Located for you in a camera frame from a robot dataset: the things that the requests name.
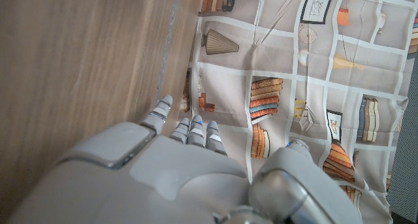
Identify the printed bookshelf backdrop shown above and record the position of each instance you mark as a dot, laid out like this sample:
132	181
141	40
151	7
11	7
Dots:
277	64

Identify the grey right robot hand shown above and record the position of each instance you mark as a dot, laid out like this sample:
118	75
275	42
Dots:
170	171

